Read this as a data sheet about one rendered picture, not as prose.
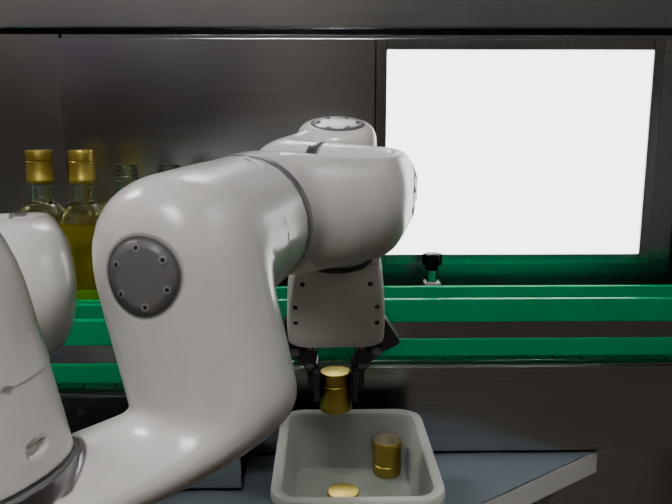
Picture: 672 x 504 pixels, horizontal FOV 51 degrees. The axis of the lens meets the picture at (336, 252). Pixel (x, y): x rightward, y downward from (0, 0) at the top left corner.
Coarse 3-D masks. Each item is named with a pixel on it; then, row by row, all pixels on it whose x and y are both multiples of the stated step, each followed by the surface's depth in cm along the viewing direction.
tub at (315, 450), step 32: (288, 416) 87; (320, 416) 88; (352, 416) 88; (384, 416) 88; (416, 416) 87; (288, 448) 81; (320, 448) 89; (352, 448) 89; (416, 448) 82; (288, 480) 77; (320, 480) 86; (352, 480) 86; (384, 480) 86; (416, 480) 80
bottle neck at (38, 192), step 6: (30, 186) 94; (36, 186) 94; (42, 186) 94; (48, 186) 94; (30, 192) 94; (36, 192) 94; (42, 192) 94; (48, 192) 95; (30, 198) 94; (36, 198) 94; (42, 198) 94; (48, 198) 95
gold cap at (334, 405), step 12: (324, 372) 76; (336, 372) 76; (348, 372) 76; (324, 384) 76; (336, 384) 76; (348, 384) 76; (324, 396) 76; (336, 396) 76; (348, 396) 77; (324, 408) 76; (336, 408) 76; (348, 408) 77
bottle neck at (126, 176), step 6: (120, 168) 94; (126, 168) 94; (132, 168) 94; (120, 174) 94; (126, 174) 94; (132, 174) 94; (120, 180) 94; (126, 180) 94; (132, 180) 94; (120, 186) 94
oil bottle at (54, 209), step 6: (30, 204) 94; (36, 204) 94; (42, 204) 94; (48, 204) 94; (54, 204) 95; (60, 204) 96; (24, 210) 93; (30, 210) 93; (36, 210) 93; (42, 210) 93; (48, 210) 93; (54, 210) 94; (60, 210) 95; (54, 216) 94
